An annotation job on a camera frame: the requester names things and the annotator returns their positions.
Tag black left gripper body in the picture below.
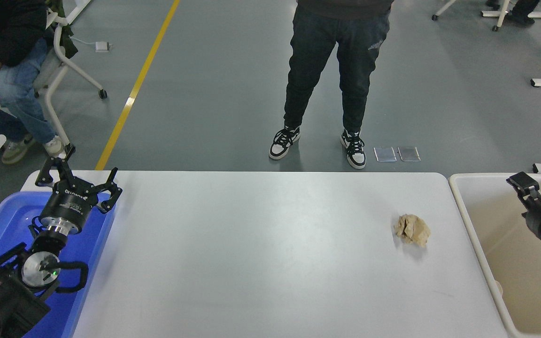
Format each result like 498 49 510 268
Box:
39 178 99 230

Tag tan paper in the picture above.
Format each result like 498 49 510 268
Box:
394 214 431 247

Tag large pale plastic bin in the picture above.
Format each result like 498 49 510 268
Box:
448 173 541 338

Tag blue plastic tray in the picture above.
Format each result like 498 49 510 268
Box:
0 190 117 338

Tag clear floor plate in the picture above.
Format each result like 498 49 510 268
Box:
374 147 397 163
398 146 421 163

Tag dark green jacket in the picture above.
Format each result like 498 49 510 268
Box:
45 0 79 59

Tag white power adapter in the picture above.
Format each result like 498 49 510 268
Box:
71 37 111 53

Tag seated person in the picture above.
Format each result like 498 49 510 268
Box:
0 0 67 165

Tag person in black shoes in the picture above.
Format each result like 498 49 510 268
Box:
486 0 540 27

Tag standing person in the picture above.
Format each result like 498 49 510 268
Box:
269 0 393 170

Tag white frame chair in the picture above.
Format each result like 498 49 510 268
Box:
33 0 108 155

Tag white rolling frame legs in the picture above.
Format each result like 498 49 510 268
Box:
431 0 511 32

